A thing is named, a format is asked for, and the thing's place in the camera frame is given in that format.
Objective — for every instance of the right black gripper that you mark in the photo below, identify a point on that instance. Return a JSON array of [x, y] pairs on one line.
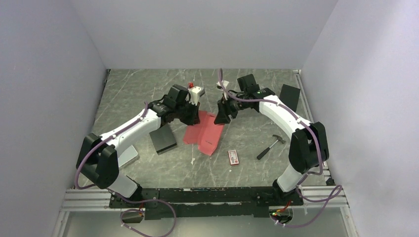
[[222, 117]]

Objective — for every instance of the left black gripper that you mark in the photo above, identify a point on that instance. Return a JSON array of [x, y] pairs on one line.
[[194, 119]]

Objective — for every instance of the red cardboard paper box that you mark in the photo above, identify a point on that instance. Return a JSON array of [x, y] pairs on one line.
[[206, 134]]

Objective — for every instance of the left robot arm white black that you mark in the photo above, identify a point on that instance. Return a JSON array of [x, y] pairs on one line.
[[99, 156]]

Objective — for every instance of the black box near left arm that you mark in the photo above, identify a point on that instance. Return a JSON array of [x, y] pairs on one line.
[[163, 139]]

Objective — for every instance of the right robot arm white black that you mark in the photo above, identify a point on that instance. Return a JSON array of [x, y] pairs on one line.
[[308, 141]]

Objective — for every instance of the small red white box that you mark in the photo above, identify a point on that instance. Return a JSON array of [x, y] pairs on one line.
[[233, 157]]

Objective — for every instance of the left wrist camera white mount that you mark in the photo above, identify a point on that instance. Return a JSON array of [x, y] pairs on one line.
[[195, 93]]

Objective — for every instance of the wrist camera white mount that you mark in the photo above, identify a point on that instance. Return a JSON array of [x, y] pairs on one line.
[[195, 93], [222, 85]]

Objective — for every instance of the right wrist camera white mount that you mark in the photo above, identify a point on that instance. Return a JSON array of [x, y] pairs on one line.
[[222, 85]]

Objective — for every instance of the hammer with black handle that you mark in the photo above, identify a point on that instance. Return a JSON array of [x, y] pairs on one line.
[[264, 152]]

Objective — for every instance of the black box near right wall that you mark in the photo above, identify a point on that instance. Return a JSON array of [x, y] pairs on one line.
[[289, 95]]

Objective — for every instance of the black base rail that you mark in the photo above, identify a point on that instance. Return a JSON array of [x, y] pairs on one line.
[[209, 202]]

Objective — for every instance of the aluminium frame rail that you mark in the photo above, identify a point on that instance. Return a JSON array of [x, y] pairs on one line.
[[86, 200]]

